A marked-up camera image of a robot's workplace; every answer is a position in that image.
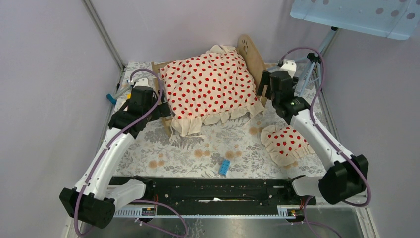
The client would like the wooden pet bed frame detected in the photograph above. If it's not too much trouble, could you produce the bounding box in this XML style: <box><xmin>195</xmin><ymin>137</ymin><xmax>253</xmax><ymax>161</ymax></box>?
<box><xmin>150</xmin><ymin>34</ymin><xmax>270</xmax><ymax>137</ymax></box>

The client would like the large strawberry print cushion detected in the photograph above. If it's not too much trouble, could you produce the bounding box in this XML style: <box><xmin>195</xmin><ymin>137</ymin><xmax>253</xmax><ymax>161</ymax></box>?
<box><xmin>160</xmin><ymin>45</ymin><xmax>265</xmax><ymax>137</ymax></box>

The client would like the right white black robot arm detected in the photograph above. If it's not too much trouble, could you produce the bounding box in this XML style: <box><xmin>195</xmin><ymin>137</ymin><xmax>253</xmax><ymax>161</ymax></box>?
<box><xmin>257</xmin><ymin>71</ymin><xmax>372</xmax><ymax>207</ymax></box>

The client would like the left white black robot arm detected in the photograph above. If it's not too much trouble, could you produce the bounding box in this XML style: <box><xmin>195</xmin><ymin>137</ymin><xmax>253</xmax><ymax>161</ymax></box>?
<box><xmin>59</xmin><ymin>86</ymin><xmax>169</xmax><ymax>229</ymax></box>

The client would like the grey tripod stand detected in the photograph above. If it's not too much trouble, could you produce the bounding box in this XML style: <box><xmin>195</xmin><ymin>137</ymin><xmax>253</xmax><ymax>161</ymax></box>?
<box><xmin>295</xmin><ymin>27</ymin><xmax>339</xmax><ymax>97</ymax></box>

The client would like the small strawberry print pillow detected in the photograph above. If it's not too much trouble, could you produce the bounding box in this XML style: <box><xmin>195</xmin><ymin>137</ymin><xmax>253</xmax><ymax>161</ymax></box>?
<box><xmin>260</xmin><ymin>125</ymin><xmax>315</xmax><ymax>167</ymax></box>

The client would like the floral table mat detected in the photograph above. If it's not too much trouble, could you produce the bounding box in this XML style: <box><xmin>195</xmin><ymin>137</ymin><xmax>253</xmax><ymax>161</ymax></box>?
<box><xmin>111</xmin><ymin>61</ymin><xmax>334</xmax><ymax>180</ymax></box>

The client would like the blue toy brick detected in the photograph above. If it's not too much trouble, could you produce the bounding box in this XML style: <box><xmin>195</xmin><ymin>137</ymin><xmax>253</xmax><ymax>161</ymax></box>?
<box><xmin>218</xmin><ymin>159</ymin><xmax>230</xmax><ymax>176</ymax></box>

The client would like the light blue perforated tray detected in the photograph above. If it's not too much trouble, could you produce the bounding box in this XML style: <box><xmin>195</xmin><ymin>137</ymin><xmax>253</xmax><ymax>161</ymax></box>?
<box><xmin>290</xmin><ymin>0</ymin><xmax>420</xmax><ymax>40</ymax></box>

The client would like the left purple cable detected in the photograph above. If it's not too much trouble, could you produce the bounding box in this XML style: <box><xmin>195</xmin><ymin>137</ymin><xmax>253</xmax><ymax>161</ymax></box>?
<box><xmin>73</xmin><ymin>69</ymin><xmax>189</xmax><ymax>238</ymax></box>

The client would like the purple cable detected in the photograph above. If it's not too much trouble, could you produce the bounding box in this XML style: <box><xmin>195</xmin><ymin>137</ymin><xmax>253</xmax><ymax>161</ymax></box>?
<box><xmin>73</xmin><ymin>69</ymin><xmax>189</xmax><ymax>238</ymax></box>
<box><xmin>279</xmin><ymin>46</ymin><xmax>372</xmax><ymax>238</ymax></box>

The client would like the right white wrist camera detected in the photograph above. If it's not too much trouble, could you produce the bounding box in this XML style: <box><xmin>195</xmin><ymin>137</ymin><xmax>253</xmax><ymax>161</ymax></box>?
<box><xmin>280</xmin><ymin>59</ymin><xmax>297</xmax><ymax>78</ymax></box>

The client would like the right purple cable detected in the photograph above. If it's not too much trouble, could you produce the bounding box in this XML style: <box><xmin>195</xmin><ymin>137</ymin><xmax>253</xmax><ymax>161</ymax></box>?
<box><xmin>279</xmin><ymin>46</ymin><xmax>372</xmax><ymax>238</ymax></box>

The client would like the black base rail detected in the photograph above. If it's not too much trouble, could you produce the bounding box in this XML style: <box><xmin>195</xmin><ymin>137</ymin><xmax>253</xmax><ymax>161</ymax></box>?
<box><xmin>130</xmin><ymin>177</ymin><xmax>316</xmax><ymax>218</ymax></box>

